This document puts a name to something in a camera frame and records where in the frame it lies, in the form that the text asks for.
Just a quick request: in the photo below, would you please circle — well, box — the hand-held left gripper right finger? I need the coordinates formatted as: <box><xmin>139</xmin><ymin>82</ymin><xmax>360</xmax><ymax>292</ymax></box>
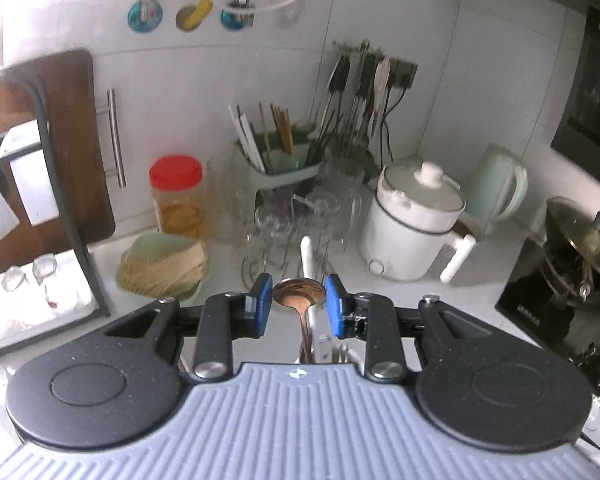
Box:
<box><xmin>324</xmin><ymin>273</ymin><xmax>488</xmax><ymax>381</ymax></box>

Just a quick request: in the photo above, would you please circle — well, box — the white plastic handled utensil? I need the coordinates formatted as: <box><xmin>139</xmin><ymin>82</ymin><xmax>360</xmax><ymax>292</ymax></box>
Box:
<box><xmin>300</xmin><ymin>235</ymin><xmax>317</xmax><ymax>363</ymax></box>

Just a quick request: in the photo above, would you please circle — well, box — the tall clear glass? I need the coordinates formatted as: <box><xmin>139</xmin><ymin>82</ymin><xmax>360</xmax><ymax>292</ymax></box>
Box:
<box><xmin>206</xmin><ymin>155</ymin><xmax>251</xmax><ymax>246</ymax></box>

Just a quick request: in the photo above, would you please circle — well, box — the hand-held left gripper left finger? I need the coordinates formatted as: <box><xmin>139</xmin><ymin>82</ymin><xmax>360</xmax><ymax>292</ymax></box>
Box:
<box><xmin>102</xmin><ymin>272</ymin><xmax>274</xmax><ymax>381</ymax></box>

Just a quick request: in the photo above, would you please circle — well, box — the gold metal spoon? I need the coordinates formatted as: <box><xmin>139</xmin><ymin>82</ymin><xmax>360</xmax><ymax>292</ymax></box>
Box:
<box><xmin>272</xmin><ymin>277</ymin><xmax>327</xmax><ymax>364</ymax></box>

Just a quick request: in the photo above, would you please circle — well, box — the black range hood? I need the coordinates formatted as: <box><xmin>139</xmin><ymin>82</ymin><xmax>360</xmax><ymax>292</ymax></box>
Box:
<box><xmin>550</xmin><ymin>0</ymin><xmax>600</xmax><ymax>167</ymax></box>

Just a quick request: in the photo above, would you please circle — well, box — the dark wall socket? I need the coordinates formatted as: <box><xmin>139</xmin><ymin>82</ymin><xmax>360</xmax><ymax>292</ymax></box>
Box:
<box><xmin>387</xmin><ymin>59</ymin><xmax>420</xmax><ymax>90</ymax></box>

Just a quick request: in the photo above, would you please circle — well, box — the brown wooden cutting board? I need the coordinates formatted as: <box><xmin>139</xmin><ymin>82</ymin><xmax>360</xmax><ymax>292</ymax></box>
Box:
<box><xmin>0</xmin><ymin>49</ymin><xmax>116</xmax><ymax>281</ymax></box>

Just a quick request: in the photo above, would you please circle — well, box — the red-lidded plastic jar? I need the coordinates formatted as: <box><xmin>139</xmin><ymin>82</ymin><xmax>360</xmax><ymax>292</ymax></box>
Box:
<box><xmin>148</xmin><ymin>155</ymin><xmax>204</xmax><ymax>241</ymax></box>

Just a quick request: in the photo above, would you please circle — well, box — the white drain tray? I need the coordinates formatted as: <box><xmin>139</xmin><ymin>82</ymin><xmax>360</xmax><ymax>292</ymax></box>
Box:
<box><xmin>0</xmin><ymin>250</ymin><xmax>106</xmax><ymax>356</ymax></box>

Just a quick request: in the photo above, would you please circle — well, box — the green chopstick holder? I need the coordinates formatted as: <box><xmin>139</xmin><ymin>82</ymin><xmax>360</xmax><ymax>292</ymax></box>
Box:
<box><xmin>235</xmin><ymin>122</ymin><xmax>323</xmax><ymax>196</ymax></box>

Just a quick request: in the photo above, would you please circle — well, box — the glass pot lid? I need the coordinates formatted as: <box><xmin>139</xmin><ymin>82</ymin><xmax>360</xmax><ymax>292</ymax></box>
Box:
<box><xmin>545</xmin><ymin>197</ymin><xmax>600</xmax><ymax>292</ymax></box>

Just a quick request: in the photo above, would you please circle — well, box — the metal cabinet handle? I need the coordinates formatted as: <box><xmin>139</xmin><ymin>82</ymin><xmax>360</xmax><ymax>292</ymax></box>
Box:
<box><xmin>96</xmin><ymin>89</ymin><xmax>127</xmax><ymax>189</ymax></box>

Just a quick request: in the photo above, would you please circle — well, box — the black induction cooktop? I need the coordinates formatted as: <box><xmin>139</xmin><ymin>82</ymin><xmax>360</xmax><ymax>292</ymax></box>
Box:
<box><xmin>495</xmin><ymin>235</ymin><xmax>600</xmax><ymax>361</ymax></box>

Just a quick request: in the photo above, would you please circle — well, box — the black power cable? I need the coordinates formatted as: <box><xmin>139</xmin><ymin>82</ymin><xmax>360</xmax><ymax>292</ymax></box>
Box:
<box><xmin>374</xmin><ymin>85</ymin><xmax>407</xmax><ymax>163</ymax></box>

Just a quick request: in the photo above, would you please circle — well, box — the clear glass pitcher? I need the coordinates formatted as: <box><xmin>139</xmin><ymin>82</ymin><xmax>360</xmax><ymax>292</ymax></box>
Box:
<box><xmin>320</xmin><ymin>157</ymin><xmax>366</xmax><ymax>253</ymax></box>

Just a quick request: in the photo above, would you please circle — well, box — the pile of wooden sticks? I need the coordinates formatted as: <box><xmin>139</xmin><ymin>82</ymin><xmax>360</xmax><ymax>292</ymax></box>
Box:
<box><xmin>120</xmin><ymin>242</ymin><xmax>210</xmax><ymax>297</ymax></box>

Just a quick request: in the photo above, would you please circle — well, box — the small clear drinking glass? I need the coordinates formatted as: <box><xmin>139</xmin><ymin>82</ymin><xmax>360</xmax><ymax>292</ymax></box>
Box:
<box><xmin>2</xmin><ymin>265</ymin><xmax>29</xmax><ymax>294</ymax></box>
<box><xmin>32</xmin><ymin>254</ymin><xmax>59</xmax><ymax>286</ymax></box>

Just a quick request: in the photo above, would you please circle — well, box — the black metal dish rack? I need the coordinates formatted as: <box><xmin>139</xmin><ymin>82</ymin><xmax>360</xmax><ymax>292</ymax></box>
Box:
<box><xmin>0</xmin><ymin>75</ymin><xmax>111</xmax><ymax>318</ymax></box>

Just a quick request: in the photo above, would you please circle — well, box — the green electric kettle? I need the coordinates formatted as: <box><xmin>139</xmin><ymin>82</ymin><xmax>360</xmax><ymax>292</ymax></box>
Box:
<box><xmin>462</xmin><ymin>142</ymin><xmax>528</xmax><ymax>226</ymax></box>

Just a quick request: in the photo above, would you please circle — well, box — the bundle of upright chopsticks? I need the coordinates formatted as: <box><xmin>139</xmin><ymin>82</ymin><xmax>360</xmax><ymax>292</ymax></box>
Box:
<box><xmin>228</xmin><ymin>102</ymin><xmax>296</xmax><ymax>173</ymax></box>

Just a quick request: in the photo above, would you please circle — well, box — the green plastic bowl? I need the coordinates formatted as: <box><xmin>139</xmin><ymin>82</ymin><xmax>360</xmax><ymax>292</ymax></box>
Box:
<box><xmin>116</xmin><ymin>232</ymin><xmax>211</xmax><ymax>302</ymax></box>

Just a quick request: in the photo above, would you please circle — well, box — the row of hanging kitchen utensils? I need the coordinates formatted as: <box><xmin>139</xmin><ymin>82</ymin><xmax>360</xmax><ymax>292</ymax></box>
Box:
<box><xmin>317</xmin><ymin>39</ymin><xmax>396</xmax><ymax>161</ymax></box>

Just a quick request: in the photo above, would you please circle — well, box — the white electric cooker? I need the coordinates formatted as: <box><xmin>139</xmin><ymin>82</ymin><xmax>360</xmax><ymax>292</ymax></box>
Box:
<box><xmin>359</xmin><ymin>160</ymin><xmax>477</xmax><ymax>283</ymax></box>

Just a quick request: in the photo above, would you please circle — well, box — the black wok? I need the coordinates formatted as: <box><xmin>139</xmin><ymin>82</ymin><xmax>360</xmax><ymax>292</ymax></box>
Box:
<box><xmin>541</xmin><ymin>240</ymin><xmax>600</xmax><ymax>311</ymax></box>

